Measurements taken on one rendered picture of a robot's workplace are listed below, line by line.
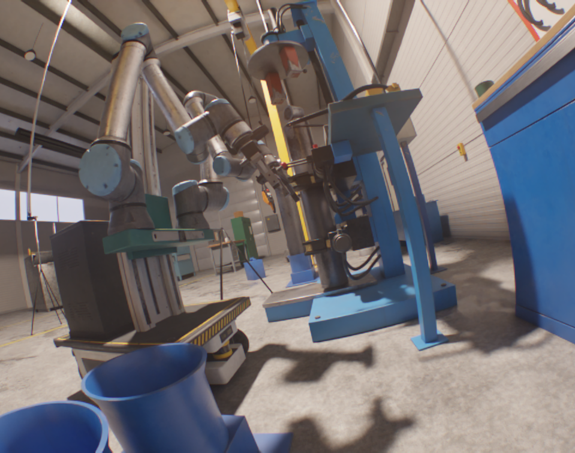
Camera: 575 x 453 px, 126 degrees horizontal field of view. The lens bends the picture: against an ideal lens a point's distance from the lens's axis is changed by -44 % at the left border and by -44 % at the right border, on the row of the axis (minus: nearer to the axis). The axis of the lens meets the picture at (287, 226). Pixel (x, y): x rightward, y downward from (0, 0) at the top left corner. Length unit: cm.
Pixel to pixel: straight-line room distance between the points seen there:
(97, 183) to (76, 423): 63
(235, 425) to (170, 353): 25
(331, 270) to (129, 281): 136
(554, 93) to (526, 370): 82
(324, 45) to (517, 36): 172
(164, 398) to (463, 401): 75
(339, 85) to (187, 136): 162
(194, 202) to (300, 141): 101
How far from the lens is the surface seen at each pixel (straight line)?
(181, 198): 138
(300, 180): 182
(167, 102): 109
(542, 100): 96
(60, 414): 57
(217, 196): 149
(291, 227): 326
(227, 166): 121
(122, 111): 97
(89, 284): 123
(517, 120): 106
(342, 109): 108
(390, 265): 198
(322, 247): 179
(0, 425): 61
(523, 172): 108
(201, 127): 85
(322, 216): 191
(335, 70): 233
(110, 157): 84
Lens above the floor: 57
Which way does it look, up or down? 3 degrees up
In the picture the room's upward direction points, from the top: 13 degrees counter-clockwise
